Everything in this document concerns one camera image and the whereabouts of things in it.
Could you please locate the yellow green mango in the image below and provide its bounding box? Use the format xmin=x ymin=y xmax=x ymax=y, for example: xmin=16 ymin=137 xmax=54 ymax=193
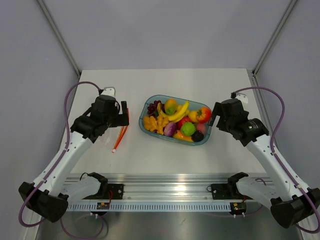
xmin=164 ymin=98 xmax=178 ymax=116

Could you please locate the purple grape bunch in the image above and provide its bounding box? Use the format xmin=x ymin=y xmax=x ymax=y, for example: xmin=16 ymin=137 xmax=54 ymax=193
xmin=147 ymin=100 xmax=163 ymax=118

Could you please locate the left aluminium frame post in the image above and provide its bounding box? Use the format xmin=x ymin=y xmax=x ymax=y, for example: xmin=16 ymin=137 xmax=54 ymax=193
xmin=35 ymin=0 xmax=82 ymax=80

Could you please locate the yellow ginger root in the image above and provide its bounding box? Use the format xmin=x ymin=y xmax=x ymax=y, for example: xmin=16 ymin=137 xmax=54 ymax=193
xmin=143 ymin=115 xmax=169 ymax=135

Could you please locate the red apple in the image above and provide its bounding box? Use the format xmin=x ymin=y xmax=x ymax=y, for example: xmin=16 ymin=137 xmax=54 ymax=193
xmin=177 ymin=116 xmax=192 ymax=130

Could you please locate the left small circuit board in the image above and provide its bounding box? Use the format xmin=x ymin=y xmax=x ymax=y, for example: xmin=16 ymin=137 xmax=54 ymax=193
xmin=96 ymin=202 xmax=110 ymax=210

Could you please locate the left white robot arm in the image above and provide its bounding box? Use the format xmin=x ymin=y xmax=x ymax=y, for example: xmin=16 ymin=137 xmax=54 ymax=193
xmin=18 ymin=94 xmax=129 ymax=223

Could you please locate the purple onion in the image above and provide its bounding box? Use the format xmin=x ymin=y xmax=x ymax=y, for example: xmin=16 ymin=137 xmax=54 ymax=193
xmin=163 ymin=122 xmax=178 ymax=137

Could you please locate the green round vegetable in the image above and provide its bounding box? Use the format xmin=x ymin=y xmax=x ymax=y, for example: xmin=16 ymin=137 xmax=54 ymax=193
xmin=180 ymin=122 xmax=196 ymax=137

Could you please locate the orange red tomato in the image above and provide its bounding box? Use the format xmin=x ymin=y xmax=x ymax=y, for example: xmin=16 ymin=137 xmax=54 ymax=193
xmin=196 ymin=106 xmax=212 ymax=124

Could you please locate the clear orange zip top bag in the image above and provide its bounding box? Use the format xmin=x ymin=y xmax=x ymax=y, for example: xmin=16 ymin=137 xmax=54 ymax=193
xmin=100 ymin=107 xmax=130 ymax=154

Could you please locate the aluminium frame post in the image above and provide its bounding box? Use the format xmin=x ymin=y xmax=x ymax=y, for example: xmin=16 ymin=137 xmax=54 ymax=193
xmin=252 ymin=0 xmax=300 ymax=77
xmin=35 ymin=0 xmax=82 ymax=80

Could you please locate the dark purple plum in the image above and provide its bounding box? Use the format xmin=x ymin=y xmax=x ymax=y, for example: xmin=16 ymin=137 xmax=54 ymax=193
xmin=191 ymin=130 xmax=205 ymax=143

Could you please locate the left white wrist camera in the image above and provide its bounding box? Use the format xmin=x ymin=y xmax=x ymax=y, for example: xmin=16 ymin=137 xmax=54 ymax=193
xmin=99 ymin=86 xmax=116 ymax=98

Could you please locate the small circuit board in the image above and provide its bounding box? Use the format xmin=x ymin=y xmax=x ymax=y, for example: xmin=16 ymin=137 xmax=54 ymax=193
xmin=96 ymin=202 xmax=110 ymax=210
xmin=230 ymin=201 xmax=247 ymax=215

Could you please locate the aluminium mounting rail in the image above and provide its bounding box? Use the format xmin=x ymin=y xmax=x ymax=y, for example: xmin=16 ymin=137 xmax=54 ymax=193
xmin=59 ymin=173 xmax=276 ymax=204

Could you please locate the teal plastic food tray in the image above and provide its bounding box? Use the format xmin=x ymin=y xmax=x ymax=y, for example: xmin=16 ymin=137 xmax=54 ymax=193
xmin=138 ymin=94 xmax=212 ymax=146

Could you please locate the right aluminium frame post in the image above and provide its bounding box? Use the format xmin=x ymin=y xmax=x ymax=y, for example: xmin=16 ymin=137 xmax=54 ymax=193
xmin=252 ymin=0 xmax=300 ymax=77

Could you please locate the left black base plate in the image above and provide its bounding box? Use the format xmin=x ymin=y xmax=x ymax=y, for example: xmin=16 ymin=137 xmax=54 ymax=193
xmin=84 ymin=183 xmax=125 ymax=200

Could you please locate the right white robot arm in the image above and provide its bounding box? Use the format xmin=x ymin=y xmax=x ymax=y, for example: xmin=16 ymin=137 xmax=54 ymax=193
xmin=208 ymin=98 xmax=320 ymax=229

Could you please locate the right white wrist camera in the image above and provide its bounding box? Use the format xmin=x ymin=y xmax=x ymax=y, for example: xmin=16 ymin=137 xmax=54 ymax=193
xmin=236 ymin=92 xmax=249 ymax=105

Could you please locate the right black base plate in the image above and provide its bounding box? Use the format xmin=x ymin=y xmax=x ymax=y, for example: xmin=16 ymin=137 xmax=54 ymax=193
xmin=206 ymin=183 xmax=251 ymax=201

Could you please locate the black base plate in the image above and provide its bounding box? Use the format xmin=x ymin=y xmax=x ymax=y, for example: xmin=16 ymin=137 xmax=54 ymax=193
xmin=206 ymin=183 xmax=251 ymax=201
xmin=84 ymin=183 xmax=125 ymax=200

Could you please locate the white slotted cable duct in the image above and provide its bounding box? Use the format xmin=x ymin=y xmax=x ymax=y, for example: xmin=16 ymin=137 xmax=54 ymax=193
xmin=67 ymin=202 xmax=231 ymax=212

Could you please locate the right small circuit board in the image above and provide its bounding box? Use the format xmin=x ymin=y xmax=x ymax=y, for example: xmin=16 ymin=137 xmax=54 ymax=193
xmin=230 ymin=201 xmax=247 ymax=215

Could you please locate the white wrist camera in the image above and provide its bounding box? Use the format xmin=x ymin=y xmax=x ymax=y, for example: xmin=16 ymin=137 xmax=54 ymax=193
xmin=99 ymin=86 xmax=116 ymax=98
xmin=236 ymin=92 xmax=249 ymax=105

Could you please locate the pink peach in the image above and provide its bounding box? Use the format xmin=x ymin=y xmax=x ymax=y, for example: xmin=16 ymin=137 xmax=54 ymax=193
xmin=196 ymin=123 xmax=207 ymax=136

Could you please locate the yellow banana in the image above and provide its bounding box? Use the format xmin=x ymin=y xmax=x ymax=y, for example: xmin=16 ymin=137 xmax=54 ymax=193
xmin=157 ymin=100 xmax=190 ymax=122

